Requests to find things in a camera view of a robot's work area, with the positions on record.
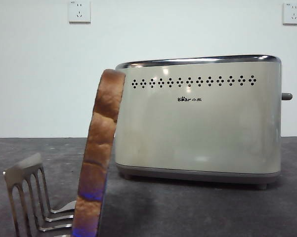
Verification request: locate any silver metal toast rack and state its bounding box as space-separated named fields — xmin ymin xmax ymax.
xmin=2 ymin=152 xmax=78 ymax=237

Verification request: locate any brown toasted bread slice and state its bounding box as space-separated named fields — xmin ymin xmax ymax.
xmin=71 ymin=69 xmax=127 ymax=237

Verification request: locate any cream white two-slot toaster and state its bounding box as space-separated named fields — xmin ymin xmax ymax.
xmin=114 ymin=54 xmax=283 ymax=190

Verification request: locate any white wall power socket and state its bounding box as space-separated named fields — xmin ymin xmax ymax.
xmin=282 ymin=2 xmax=297 ymax=26
xmin=69 ymin=0 xmax=91 ymax=24

